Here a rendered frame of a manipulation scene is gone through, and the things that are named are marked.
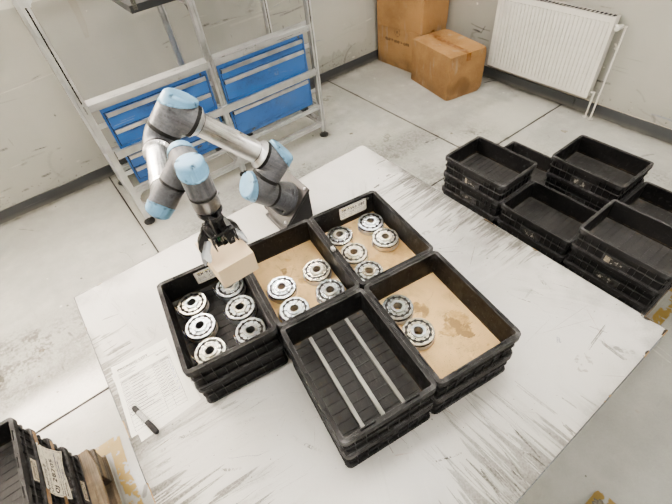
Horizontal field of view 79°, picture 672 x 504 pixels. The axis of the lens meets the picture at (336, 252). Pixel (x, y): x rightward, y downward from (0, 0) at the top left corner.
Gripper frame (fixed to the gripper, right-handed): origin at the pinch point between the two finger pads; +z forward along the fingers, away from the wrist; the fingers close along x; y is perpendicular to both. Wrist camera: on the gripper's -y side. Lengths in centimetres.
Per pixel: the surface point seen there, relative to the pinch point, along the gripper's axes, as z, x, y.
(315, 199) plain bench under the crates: 40, 59, -43
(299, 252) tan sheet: 26.7, 27.8, -7.4
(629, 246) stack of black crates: 60, 159, 66
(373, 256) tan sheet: 27, 48, 14
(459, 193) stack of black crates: 70, 142, -20
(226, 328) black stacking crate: 26.9, -10.8, 4.6
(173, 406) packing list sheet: 40, -38, 10
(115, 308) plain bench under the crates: 40, -41, -45
